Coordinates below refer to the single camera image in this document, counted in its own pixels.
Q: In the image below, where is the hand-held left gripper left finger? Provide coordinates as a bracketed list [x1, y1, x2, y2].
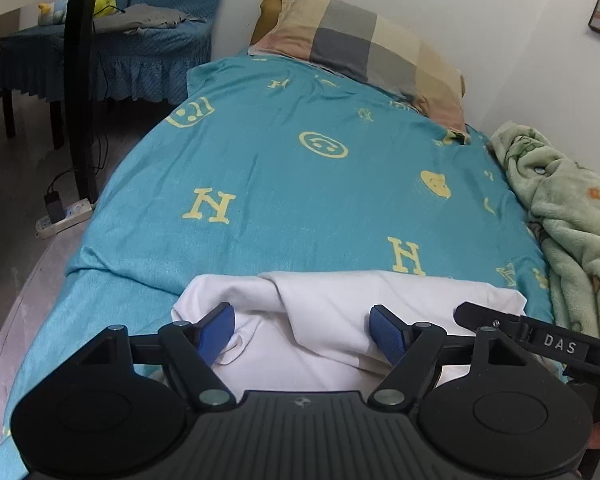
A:
[75, 302, 237, 408]

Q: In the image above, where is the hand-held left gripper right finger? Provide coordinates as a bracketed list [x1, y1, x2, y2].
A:
[367, 304, 531, 408]

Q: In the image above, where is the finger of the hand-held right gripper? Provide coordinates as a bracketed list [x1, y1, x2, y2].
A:
[453, 302, 532, 347]

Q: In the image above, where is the white t-shirt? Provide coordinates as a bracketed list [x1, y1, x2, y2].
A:
[171, 270, 528, 396]

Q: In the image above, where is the pale green fleece blanket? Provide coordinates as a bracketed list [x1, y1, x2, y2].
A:
[487, 121, 600, 346]

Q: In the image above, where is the teal printed bed sheet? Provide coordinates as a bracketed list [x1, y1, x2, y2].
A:
[0, 54, 566, 480]

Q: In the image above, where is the white power strip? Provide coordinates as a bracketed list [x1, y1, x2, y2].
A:
[35, 199, 94, 239]

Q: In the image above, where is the black power adapter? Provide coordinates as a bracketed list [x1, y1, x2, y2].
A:
[44, 191, 67, 224]

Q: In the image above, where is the white table with black legs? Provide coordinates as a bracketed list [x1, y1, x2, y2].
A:
[0, 0, 106, 203]

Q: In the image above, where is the checkered pillow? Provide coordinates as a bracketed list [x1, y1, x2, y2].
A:
[247, 0, 468, 133]

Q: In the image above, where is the brown pillow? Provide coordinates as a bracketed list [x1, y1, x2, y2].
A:
[250, 0, 468, 101]

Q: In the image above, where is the grey cloth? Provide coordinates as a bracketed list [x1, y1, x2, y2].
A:
[92, 2, 208, 36]

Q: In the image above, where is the white and yellow plush toy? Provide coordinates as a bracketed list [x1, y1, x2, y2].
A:
[36, 0, 70, 27]

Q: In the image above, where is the black cable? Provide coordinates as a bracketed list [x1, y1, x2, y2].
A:
[47, 102, 110, 196]

